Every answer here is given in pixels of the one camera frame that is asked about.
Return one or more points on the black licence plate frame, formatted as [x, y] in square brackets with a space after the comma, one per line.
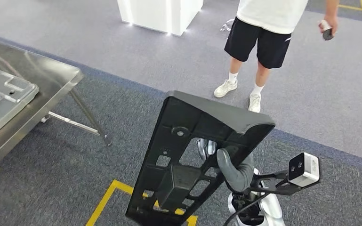
[199, 109]

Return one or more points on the black camera bracket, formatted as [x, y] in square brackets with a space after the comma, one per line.
[271, 184]

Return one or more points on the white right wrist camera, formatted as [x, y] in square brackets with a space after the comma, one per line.
[308, 170]

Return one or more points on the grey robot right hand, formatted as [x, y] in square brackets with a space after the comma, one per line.
[237, 177]

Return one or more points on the person's left hand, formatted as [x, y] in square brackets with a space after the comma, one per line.
[333, 21]

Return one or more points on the grey metal plate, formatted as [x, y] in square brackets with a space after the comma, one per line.
[3, 103]

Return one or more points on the person's left forearm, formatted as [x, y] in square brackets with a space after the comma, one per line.
[332, 7]

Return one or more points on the white pedestal box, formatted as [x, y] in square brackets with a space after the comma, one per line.
[155, 15]

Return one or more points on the steel workbench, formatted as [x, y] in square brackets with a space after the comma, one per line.
[43, 71]

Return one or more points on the person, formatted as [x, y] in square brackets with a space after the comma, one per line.
[268, 12]

